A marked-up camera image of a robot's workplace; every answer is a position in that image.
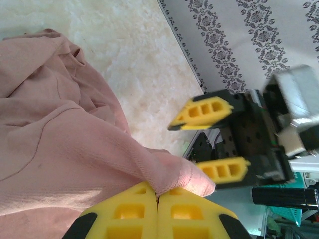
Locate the teal plastic basket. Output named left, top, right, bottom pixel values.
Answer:
left=265, top=171, right=319, bottom=227

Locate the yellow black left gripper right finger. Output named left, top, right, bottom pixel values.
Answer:
left=157, top=188, right=250, bottom=239

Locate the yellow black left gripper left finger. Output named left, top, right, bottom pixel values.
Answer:
left=61, top=181, right=159, bottom=239

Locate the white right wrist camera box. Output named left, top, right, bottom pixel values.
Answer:
left=260, top=64, right=319, bottom=158

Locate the glossy black cylinder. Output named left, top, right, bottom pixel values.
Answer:
left=251, top=188, right=319, bottom=208

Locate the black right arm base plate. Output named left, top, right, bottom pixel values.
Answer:
left=183, top=131, right=226, bottom=161

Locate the pink t-shirt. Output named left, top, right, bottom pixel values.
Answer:
left=0, top=28, right=217, bottom=239

